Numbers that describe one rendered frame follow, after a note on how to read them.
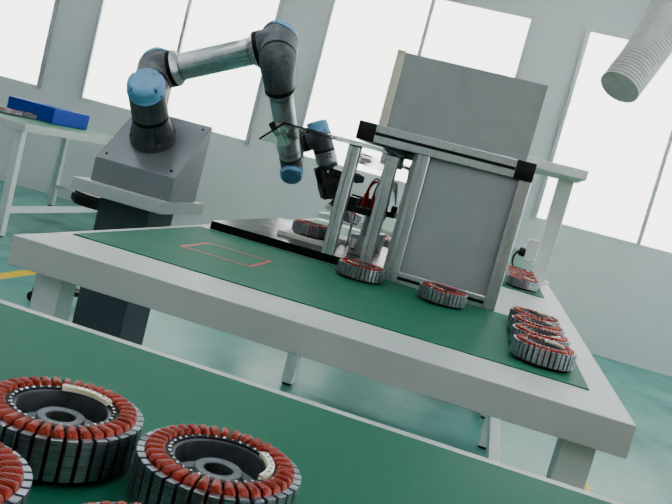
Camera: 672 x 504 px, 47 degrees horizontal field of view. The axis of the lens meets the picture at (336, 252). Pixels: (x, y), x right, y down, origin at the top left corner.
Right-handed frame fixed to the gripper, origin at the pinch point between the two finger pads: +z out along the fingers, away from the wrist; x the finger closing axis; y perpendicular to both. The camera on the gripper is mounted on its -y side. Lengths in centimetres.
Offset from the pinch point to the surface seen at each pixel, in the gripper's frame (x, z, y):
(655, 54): -9, -26, -134
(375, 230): 82, -9, 8
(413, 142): 85, -28, -6
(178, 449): 217, -25, 53
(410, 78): 72, -42, -12
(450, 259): 91, 2, -7
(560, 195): -16, 18, -89
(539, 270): -16, 46, -73
